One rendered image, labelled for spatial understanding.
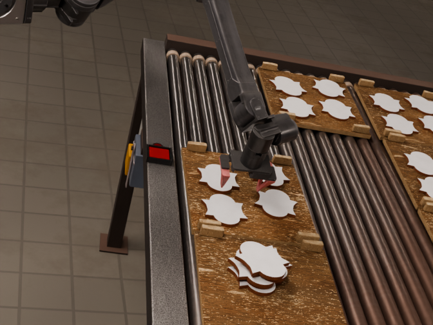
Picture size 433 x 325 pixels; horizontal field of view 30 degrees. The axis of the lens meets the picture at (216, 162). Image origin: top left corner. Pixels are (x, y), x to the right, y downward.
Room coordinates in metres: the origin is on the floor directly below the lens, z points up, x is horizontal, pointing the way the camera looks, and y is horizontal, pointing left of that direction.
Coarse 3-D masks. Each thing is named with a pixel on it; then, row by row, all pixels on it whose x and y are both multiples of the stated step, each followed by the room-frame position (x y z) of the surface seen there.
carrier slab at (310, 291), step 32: (224, 256) 1.62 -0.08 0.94; (288, 256) 1.70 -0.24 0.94; (320, 256) 1.74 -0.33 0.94; (224, 288) 1.50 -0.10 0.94; (288, 288) 1.57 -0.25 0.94; (320, 288) 1.60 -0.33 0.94; (224, 320) 1.39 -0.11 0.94; (256, 320) 1.42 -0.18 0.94; (288, 320) 1.45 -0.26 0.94; (320, 320) 1.48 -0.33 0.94
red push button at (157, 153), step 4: (152, 148) 2.05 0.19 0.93; (156, 148) 2.06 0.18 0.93; (160, 148) 2.06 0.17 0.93; (152, 152) 2.03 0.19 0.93; (156, 152) 2.03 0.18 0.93; (160, 152) 2.04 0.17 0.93; (164, 152) 2.05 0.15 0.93; (168, 152) 2.05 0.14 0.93; (152, 156) 2.01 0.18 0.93; (156, 156) 2.01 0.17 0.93; (160, 156) 2.02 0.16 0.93; (164, 156) 2.03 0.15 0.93; (168, 156) 2.03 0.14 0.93
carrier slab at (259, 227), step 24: (192, 168) 1.99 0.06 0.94; (288, 168) 2.14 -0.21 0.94; (192, 192) 1.87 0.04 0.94; (240, 192) 1.93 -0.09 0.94; (264, 192) 1.97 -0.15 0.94; (288, 192) 2.00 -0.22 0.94; (192, 216) 1.76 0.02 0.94; (264, 216) 1.85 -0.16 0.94; (264, 240) 1.74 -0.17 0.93; (288, 240) 1.77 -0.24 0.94
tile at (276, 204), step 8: (272, 192) 1.96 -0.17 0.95; (280, 192) 1.97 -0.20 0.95; (264, 200) 1.91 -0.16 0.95; (272, 200) 1.92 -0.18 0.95; (280, 200) 1.93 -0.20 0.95; (288, 200) 1.94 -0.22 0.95; (264, 208) 1.87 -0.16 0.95; (272, 208) 1.88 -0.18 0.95; (280, 208) 1.89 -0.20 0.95; (288, 208) 1.90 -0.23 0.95; (272, 216) 1.85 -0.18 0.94; (280, 216) 1.85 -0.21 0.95; (288, 216) 1.88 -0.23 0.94
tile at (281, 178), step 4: (276, 168) 2.10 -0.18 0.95; (280, 168) 2.11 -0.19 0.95; (276, 172) 2.08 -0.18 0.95; (280, 172) 2.08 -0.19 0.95; (276, 176) 2.06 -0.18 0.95; (280, 176) 2.06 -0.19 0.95; (284, 176) 2.07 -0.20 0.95; (256, 180) 2.02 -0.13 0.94; (264, 180) 2.02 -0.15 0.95; (276, 180) 2.03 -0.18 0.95; (280, 180) 2.04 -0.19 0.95; (284, 180) 2.05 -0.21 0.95; (288, 180) 2.05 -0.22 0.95; (272, 184) 2.00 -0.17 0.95; (276, 184) 2.01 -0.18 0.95; (280, 184) 2.02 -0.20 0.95; (272, 188) 2.00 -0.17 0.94; (276, 188) 2.01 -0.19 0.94
